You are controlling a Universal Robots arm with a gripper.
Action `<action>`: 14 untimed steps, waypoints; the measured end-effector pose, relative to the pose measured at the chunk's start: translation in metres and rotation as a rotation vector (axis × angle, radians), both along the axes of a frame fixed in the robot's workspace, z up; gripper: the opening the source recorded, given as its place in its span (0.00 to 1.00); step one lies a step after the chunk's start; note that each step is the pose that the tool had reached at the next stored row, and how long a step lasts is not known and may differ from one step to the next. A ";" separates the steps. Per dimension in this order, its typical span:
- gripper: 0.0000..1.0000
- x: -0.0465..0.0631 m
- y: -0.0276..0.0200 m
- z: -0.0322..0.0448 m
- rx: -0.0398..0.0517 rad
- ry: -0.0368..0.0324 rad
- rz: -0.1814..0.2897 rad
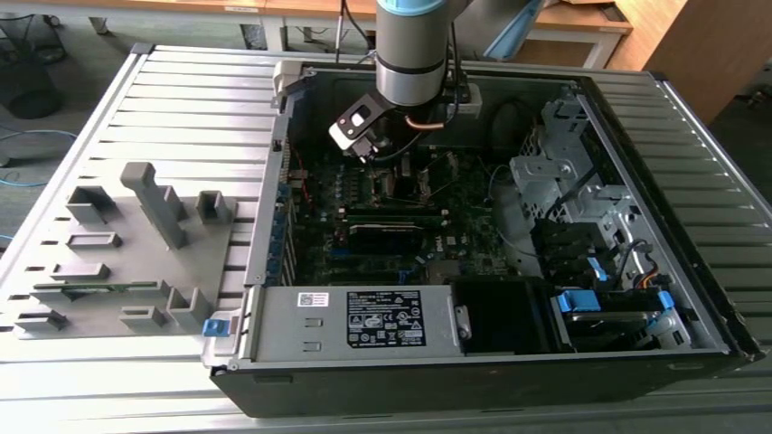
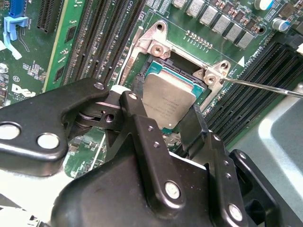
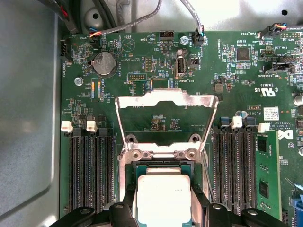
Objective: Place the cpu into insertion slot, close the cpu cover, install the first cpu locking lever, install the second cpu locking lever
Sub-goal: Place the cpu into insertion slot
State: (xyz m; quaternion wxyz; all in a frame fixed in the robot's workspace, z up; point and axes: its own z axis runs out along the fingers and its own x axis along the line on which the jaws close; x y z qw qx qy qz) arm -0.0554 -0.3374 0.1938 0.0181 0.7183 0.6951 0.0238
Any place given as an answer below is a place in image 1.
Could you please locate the black mesh waste bin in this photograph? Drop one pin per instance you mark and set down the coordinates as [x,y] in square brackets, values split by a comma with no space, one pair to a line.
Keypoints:
[33,90]

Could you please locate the green RAM stick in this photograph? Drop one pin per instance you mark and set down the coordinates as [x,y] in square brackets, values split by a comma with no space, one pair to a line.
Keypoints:
[120,285]

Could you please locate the grey power supply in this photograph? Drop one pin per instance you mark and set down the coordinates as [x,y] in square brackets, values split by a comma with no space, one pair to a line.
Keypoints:
[282,316]

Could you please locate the black plastic disk bay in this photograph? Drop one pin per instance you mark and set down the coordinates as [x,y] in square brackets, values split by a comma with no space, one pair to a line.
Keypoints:
[566,244]

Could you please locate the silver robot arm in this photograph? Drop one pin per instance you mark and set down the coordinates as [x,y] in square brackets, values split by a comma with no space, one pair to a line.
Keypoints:
[416,45]

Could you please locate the hard disk in blue carrier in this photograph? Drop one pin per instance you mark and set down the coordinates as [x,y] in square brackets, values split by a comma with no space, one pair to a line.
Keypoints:
[578,302]

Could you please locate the perforated metal drive cage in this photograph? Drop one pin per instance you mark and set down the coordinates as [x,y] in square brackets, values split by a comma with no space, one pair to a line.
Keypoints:
[602,199]

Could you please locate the wooden cabinet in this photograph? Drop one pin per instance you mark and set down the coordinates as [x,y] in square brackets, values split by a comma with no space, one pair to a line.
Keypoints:
[693,45]

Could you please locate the silver metal drive bracket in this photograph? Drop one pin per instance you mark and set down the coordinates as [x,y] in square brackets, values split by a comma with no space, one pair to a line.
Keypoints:
[536,174]

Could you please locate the silver chipset heatsink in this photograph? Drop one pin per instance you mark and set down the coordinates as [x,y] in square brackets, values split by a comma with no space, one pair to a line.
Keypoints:
[441,272]

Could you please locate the wooden desk white legs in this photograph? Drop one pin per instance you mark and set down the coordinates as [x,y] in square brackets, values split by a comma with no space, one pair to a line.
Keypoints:
[578,22]
[180,6]
[313,9]

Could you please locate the white framed wrist camera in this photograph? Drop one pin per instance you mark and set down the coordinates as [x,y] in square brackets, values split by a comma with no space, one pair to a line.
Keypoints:
[358,119]

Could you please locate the black PC case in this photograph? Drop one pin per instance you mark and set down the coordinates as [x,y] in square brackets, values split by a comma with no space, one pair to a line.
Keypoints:
[482,389]

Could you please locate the CPU socket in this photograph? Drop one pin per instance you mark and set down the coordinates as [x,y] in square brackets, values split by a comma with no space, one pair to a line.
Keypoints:
[392,187]

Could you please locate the green motherboard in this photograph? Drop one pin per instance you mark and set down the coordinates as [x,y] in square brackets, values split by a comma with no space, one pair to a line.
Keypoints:
[476,235]

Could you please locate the pale blue teach pendant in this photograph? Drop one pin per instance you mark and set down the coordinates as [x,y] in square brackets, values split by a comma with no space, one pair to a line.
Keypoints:
[512,31]

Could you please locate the black graphics card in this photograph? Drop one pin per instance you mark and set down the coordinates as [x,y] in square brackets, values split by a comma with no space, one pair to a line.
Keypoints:
[385,242]

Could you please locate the grey parts rack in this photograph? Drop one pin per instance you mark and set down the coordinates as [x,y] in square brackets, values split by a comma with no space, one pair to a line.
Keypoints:
[138,271]

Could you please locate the blue case latch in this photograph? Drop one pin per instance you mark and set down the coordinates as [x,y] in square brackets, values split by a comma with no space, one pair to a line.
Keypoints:
[216,327]

